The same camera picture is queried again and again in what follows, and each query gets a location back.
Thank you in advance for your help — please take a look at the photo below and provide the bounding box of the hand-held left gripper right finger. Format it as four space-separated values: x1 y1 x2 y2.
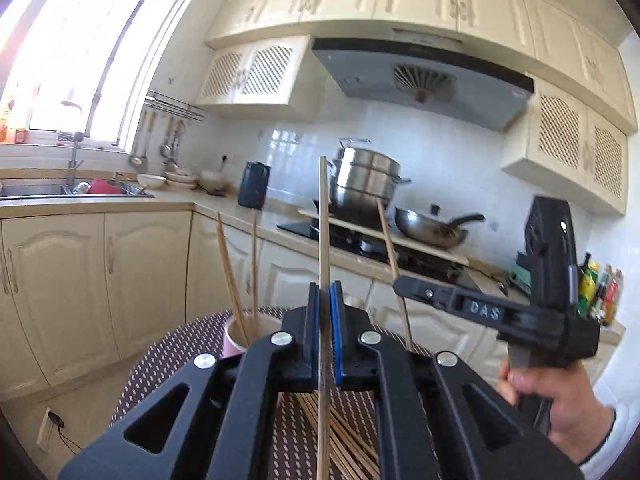
327 281 586 480

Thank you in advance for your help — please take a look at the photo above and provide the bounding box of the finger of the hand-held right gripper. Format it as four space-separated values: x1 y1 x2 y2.
392 275 506 331

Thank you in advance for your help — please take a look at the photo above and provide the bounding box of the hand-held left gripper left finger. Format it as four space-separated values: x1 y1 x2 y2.
60 282 321 480

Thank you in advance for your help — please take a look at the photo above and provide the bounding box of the long wooden chopstick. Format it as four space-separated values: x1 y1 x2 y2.
376 200 416 353
316 156 332 480
216 211 249 347

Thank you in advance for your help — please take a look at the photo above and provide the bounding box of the pink cup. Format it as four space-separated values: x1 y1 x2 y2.
222 311 285 361

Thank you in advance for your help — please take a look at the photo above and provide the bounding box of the pile of wooden chopsticks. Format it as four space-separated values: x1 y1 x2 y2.
282 392 383 480

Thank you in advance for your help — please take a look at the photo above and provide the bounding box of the person's right forearm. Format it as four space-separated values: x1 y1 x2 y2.
577 375 640 480

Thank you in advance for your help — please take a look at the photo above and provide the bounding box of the person's right hand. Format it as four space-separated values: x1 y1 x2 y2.
497 360 617 465

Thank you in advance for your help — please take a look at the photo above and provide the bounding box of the green electric cooker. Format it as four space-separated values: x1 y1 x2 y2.
506 252 535 295

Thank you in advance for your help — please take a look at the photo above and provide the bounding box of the green bottle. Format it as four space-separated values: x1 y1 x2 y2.
587 261 602 318

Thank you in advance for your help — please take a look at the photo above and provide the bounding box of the red cap bottle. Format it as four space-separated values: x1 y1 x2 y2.
600 265 619 326

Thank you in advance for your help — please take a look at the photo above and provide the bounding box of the black glass hob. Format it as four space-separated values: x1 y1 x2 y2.
277 220 481 293

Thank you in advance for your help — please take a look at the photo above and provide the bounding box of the black portable burner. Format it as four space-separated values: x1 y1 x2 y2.
312 199 396 233

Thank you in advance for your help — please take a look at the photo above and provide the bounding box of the steel steamer pot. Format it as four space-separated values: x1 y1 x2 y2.
330 139 412 218

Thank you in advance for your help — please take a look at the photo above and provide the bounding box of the large lattice door cabinet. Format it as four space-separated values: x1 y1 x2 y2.
501 76 630 217

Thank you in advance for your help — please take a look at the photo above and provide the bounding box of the dark electric kettle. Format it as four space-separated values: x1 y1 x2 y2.
237 161 271 209

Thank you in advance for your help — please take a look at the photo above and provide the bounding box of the polka dot tablecloth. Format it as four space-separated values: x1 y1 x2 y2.
109 305 436 480

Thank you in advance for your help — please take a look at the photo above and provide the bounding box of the beige bowl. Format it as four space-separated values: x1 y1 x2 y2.
199 169 232 195

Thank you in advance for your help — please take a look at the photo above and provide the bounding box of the hanging metal skimmer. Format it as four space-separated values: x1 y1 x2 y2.
169 119 183 171

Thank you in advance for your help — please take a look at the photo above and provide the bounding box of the grey range hood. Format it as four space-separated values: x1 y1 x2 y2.
311 30 535 132

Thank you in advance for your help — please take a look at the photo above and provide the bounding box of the hanging metal ladle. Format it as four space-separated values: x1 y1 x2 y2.
129 110 145 167

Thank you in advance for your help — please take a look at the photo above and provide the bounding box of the small lattice door cabinet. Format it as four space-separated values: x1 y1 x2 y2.
196 35 315 122

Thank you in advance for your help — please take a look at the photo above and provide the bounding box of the metal utensil rack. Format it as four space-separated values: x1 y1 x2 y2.
145 90 206 121

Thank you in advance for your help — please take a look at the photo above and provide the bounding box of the metal faucet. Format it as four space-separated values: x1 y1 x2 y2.
57 100 87 188

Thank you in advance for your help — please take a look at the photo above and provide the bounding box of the steel sink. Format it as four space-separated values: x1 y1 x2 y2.
0 180 156 202

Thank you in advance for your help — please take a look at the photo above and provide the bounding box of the kitchen window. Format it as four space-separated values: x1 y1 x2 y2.
0 0 201 156

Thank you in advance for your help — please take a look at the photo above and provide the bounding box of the black power cord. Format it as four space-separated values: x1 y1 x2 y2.
475 265 512 295

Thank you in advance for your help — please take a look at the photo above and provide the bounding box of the steel wok with black handle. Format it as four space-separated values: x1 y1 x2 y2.
395 205 486 252

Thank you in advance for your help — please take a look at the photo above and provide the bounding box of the black cable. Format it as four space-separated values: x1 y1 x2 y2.
50 412 90 453

